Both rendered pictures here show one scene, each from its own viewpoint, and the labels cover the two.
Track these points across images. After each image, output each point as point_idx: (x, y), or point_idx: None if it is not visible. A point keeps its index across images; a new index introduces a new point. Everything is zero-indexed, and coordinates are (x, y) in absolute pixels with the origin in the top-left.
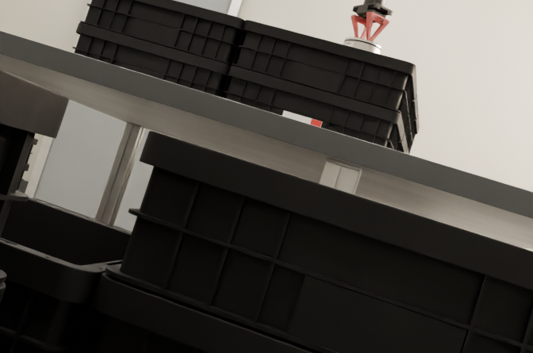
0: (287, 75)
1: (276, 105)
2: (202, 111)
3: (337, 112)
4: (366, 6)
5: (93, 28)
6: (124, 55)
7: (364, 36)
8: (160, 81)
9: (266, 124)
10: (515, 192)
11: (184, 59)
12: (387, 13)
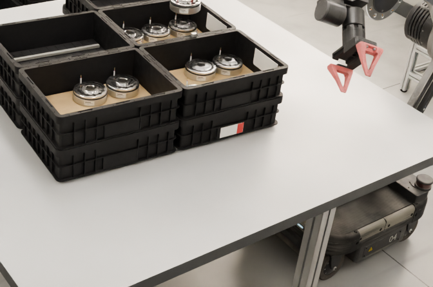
0: (217, 107)
1: (216, 128)
2: (286, 227)
3: (250, 111)
4: None
5: (74, 149)
6: (102, 151)
7: None
8: (265, 229)
9: (314, 211)
10: (404, 170)
11: (151, 133)
12: None
